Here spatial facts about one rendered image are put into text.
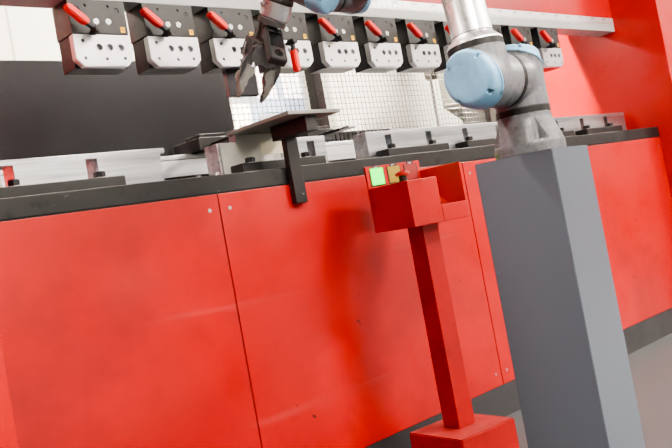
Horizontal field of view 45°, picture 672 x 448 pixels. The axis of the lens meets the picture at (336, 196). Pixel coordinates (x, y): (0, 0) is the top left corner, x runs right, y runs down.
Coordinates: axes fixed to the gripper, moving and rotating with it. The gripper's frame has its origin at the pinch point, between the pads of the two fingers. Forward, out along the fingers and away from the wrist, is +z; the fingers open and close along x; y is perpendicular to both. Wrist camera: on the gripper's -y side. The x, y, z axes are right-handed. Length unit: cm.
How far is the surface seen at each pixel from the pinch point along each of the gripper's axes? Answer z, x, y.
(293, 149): 10.7, -14.8, -2.7
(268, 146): 15.5, -14.2, 11.1
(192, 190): 21.9, 13.5, -14.9
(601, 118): -8, -189, 70
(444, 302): 34, -55, -35
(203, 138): 22.6, -2.1, 29.2
